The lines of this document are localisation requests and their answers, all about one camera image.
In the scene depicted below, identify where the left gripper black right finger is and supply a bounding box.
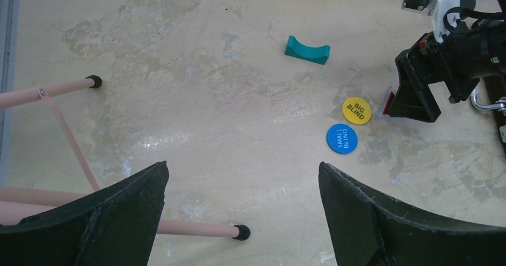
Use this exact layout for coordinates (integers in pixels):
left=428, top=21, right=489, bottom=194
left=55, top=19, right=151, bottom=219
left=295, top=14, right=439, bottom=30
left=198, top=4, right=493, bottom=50
left=318, top=162, right=505, bottom=265

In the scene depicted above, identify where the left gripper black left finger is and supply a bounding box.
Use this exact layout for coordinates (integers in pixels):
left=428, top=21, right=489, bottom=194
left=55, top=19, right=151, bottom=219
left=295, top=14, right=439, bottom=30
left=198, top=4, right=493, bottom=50
left=1, top=161, right=169, bottom=265

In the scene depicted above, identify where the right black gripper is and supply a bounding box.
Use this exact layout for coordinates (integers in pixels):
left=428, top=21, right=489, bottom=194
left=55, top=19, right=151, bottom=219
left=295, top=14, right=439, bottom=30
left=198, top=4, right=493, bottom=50
left=386, top=20, right=505, bottom=123

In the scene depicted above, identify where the triangular red black button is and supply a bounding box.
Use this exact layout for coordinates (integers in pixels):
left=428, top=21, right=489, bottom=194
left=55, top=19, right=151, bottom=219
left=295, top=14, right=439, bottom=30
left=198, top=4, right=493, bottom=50
left=375, top=86, right=396, bottom=122

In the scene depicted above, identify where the yellow round dealer button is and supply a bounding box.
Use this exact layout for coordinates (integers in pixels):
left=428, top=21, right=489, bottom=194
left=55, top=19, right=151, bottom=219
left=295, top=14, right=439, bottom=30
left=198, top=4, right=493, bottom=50
left=342, top=97, right=372, bottom=125

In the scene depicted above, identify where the blue round dealer button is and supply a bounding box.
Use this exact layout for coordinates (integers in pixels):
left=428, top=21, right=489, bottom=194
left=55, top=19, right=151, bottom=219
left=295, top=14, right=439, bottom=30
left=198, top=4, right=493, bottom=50
left=326, top=123, right=359, bottom=154

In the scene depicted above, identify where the black poker set case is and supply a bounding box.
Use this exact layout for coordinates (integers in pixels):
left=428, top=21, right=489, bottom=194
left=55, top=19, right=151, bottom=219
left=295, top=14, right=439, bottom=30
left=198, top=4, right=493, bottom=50
left=484, top=76, right=505, bottom=153

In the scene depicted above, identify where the pink perforated music stand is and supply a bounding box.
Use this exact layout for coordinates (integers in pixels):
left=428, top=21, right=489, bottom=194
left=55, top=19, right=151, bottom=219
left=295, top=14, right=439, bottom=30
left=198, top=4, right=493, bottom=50
left=0, top=75, right=252, bottom=242

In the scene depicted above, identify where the teal curved block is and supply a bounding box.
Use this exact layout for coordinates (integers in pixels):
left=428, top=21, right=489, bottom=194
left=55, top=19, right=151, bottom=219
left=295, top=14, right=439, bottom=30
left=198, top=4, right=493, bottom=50
left=284, top=35, right=331, bottom=65

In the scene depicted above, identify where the chrome case handle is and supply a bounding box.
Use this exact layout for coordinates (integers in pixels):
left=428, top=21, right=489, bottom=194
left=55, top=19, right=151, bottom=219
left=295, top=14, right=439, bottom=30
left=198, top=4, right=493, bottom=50
left=470, top=89, right=506, bottom=117

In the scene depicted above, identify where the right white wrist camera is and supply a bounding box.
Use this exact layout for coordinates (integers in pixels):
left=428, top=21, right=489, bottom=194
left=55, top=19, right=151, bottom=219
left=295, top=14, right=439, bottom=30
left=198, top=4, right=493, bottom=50
left=402, top=0, right=460, bottom=43

